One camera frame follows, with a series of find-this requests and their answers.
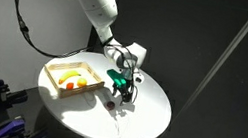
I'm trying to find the yellow toy lemon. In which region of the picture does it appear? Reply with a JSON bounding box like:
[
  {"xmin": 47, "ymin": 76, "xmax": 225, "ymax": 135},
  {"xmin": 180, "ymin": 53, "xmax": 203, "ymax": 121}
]
[{"xmin": 75, "ymin": 77, "xmax": 89, "ymax": 89}]

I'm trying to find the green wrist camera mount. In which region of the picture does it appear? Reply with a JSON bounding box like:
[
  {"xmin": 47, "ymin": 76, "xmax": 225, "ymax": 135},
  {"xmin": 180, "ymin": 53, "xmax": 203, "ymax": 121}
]
[{"xmin": 104, "ymin": 68, "xmax": 130, "ymax": 90}]

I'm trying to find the small red-orange toy fruit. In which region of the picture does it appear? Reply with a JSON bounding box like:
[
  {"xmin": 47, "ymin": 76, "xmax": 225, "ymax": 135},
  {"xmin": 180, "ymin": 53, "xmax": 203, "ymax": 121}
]
[{"xmin": 65, "ymin": 81, "xmax": 76, "ymax": 91}]

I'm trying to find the yellow toy banana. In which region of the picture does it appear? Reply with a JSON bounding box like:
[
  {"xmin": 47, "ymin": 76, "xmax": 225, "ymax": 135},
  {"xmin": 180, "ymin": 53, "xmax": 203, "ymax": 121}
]
[{"xmin": 58, "ymin": 68, "xmax": 83, "ymax": 89}]

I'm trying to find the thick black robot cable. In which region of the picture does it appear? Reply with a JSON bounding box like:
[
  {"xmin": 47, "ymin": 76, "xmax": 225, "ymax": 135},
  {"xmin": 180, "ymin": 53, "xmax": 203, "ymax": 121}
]
[{"xmin": 0, "ymin": 0, "xmax": 104, "ymax": 66}]

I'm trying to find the wooden slatted tray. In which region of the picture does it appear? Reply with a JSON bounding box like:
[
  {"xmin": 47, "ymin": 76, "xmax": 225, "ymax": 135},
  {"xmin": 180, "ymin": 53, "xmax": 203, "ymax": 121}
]
[{"xmin": 40, "ymin": 55, "xmax": 108, "ymax": 106}]

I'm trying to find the grey diagonal metal strip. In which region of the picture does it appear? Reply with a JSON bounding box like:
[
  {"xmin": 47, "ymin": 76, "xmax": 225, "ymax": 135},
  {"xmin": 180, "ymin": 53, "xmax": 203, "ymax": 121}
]
[{"xmin": 172, "ymin": 0, "xmax": 248, "ymax": 134}]

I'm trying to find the dark red toy plum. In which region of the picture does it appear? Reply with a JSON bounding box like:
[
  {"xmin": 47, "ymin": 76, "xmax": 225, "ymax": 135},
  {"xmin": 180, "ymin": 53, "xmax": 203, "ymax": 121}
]
[{"xmin": 105, "ymin": 100, "xmax": 116, "ymax": 112}]

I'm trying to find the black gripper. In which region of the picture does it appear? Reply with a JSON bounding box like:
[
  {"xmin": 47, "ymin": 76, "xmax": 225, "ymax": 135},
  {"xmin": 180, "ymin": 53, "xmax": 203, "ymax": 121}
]
[{"xmin": 109, "ymin": 74, "xmax": 138, "ymax": 106}]

